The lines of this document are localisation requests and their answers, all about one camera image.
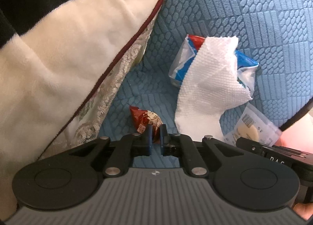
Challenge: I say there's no cream black red pillow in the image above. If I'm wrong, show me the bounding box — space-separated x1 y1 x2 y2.
1 0 164 220

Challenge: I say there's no floral beige cushion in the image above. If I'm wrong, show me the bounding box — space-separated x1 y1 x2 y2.
32 0 163 158

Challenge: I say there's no clear packaged round biscuit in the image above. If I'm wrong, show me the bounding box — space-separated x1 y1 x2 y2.
223 103 282 146

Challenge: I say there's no blue white red mask packet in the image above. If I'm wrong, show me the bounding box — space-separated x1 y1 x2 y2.
168 35 259 96

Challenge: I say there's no dark red snack packet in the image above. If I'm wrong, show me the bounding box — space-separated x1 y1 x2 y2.
129 106 163 143

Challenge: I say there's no person right hand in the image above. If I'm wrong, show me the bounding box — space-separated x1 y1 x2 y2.
293 203 313 220

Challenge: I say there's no white textured paper towel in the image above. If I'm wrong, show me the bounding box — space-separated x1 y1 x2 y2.
174 36 252 142

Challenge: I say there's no blue textured sofa cover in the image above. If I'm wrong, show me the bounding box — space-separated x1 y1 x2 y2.
97 0 313 169

